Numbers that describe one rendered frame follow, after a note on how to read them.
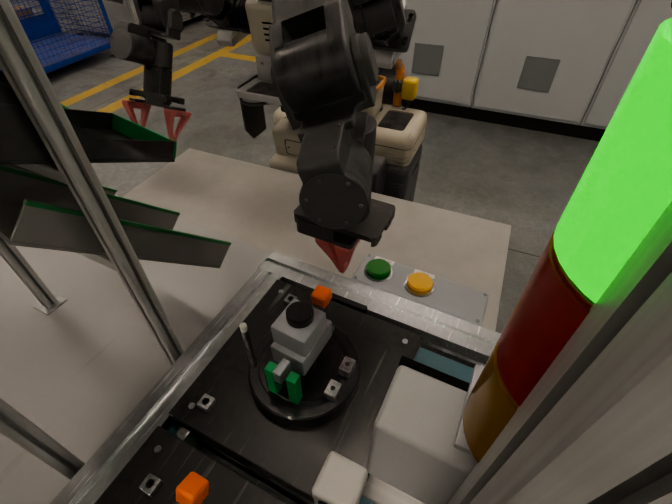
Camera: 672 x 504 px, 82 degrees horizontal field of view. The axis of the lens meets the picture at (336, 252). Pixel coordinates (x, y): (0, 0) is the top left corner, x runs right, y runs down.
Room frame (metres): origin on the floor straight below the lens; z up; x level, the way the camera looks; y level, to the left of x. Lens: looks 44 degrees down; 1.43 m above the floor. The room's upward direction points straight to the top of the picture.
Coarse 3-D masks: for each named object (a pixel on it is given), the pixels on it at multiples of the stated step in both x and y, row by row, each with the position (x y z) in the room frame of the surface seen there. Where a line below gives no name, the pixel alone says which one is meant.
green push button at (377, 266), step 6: (372, 264) 0.44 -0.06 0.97; (378, 264) 0.44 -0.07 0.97; (384, 264) 0.44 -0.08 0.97; (366, 270) 0.44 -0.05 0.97; (372, 270) 0.43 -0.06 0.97; (378, 270) 0.43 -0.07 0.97; (384, 270) 0.43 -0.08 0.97; (390, 270) 0.43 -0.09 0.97; (372, 276) 0.42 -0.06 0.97; (378, 276) 0.42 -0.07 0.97; (384, 276) 0.42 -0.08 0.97
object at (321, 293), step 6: (318, 288) 0.30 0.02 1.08; (324, 288) 0.30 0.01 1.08; (312, 294) 0.29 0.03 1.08; (318, 294) 0.29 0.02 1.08; (324, 294) 0.29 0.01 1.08; (330, 294) 0.30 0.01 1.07; (312, 300) 0.29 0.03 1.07; (318, 300) 0.29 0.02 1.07; (324, 300) 0.29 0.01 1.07; (312, 306) 0.29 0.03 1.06; (318, 306) 0.29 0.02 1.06; (324, 306) 0.29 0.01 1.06
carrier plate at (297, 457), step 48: (288, 288) 0.39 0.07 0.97; (240, 336) 0.31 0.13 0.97; (384, 336) 0.31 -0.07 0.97; (192, 384) 0.24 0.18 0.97; (240, 384) 0.24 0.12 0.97; (384, 384) 0.24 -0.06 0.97; (240, 432) 0.18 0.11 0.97; (288, 432) 0.18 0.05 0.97; (336, 432) 0.18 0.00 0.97; (288, 480) 0.13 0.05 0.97
